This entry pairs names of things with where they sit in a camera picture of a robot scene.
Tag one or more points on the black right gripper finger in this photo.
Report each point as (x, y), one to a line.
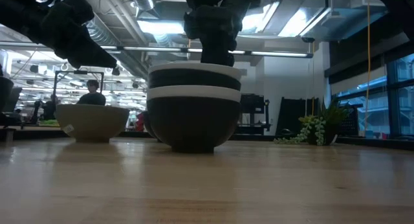
(213, 55)
(231, 57)

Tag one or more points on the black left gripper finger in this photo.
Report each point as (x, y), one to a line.
(87, 54)

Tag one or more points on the black ceramic bowl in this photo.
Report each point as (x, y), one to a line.
(194, 127)
(148, 125)
(194, 80)

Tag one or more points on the greyish beige bowl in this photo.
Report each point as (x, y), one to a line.
(93, 122)

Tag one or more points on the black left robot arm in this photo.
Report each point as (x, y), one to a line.
(19, 7)

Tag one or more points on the black track spotlight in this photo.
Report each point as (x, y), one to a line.
(34, 68)
(115, 71)

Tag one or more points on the person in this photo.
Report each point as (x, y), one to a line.
(92, 97)
(50, 109)

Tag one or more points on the long ceiling light tube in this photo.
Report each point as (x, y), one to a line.
(275, 53)

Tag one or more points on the black equipment cart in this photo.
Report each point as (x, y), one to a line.
(255, 104)

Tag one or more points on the black upright panel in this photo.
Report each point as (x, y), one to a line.
(291, 114)

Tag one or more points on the dark computer monitor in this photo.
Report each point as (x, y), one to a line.
(16, 99)

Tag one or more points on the red object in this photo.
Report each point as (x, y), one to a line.
(140, 123)

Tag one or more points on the green potted artificial plant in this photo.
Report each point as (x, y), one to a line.
(318, 127)

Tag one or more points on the silver spiral ventilation duct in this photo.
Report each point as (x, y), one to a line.
(100, 33)

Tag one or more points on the black dome security camera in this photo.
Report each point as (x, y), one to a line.
(308, 39)

